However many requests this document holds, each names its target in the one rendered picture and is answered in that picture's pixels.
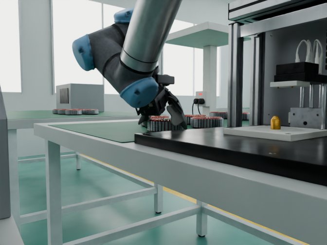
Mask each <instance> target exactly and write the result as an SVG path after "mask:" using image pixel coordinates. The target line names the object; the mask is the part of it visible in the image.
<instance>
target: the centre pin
mask: <svg viewBox="0 0 327 245"><path fill-rule="evenodd" d="M271 129H276V130H279V129H281V120H280V118H279V117H278V116H273V118H272V119H271Z"/></svg>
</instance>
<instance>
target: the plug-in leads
mask: <svg viewBox="0 0 327 245"><path fill-rule="evenodd" d="M316 41H317V42H316ZM302 42H305V43H306V45H307V56H306V62H311V63H314V54H315V49H316V57H315V64H319V73H320V74H322V67H323V60H324V59H323V47H322V44H321V43H320V41H319V40H318V39H316V40H315V41H314V44H313V51H312V47H311V42H310V41H309V40H307V42H306V41H305V40H302V41H301V42H300V44H299V45H298V48H297V51H296V60H295V62H300V59H299V56H298V50H299V47H300V45H301V44H302ZM318 43H319V45H320V47H321V55H320V57H319V52H318ZM316 47H317V48H316Z"/></svg>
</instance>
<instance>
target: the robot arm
mask: <svg viewBox="0 0 327 245"><path fill-rule="evenodd" d="M181 3H182V0H136V3H135V7H130V8H127V9H123V10H121V11H119V12H116V13H115V14H114V16H113V17H114V24H112V25H110V26H108V27H105V28H103V29H100V30H98V31H95V32H92V33H90V34H86V35H84V36H82V37H80V38H78V39H76V40H74V41H73V43H72V50H73V54H74V57H75V59H76V61H77V62H78V64H79V66H80V67H81V68H82V69H83V70H85V71H90V70H95V68H96V69H97V70H98V71H99V72H100V73H101V74H102V76H103V77H104V78H105V79H106V80H107V81H108V82H109V83H110V84H111V85H112V86H113V88H114V89H115V90H116V91H117V92H118V93H119V94H120V97H121V98H122V99H124V100H125V101H126V102H127V103H128V104H129V105H130V106H131V107H133V108H135V109H136V112H137V115H138V116H139V115H140V114H141V115H142V116H141V118H140V119H139V121H138V125H140V124H141V123H143V122H144V125H145V127H146V128H147V121H148V120H149V119H150V117H151V116H160V115H161V114H162V113H163V112H164V111H165V106H166V103H167V102H168V104H169V105H168V106H167V107H166V109H167V111H168V113H169V114H170V115H171V123H172V125H173V126H177V125H179V124H181V126H182V127H183V128H184V129H185V130H187V122H186V118H185V115H184V112H183V108H182V106H181V104H180V101H179V100H178V98H177V97H176V96H175V95H173V94H172V93H171V91H169V89H168V88H166V86H169V85H173V84H175V77H174V76H170V75H168V74H163V75H160V74H158V73H159V72H160V69H159V66H158V60H159V57H160V55H161V52H162V50H163V47H164V45H165V42H166V40H167V37H168V35H169V32H170V30H171V27H172V25H173V22H174V20H175V17H176V15H177V13H178V10H179V8H180V5H181ZM138 108H139V110H138Z"/></svg>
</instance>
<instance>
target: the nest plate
mask: <svg viewBox="0 0 327 245"><path fill-rule="evenodd" d="M223 133H224V134H227V135H235V136H244V137H252V138H261V139H269V140H281V141H290V142H291V141H297V140H306V139H312V138H319V137H326V136H327V130H326V129H312V128H299V127H285V126H281V129H279V130H276V129H271V126H270V125H260V126H247V127H235V128H224V129H223Z"/></svg>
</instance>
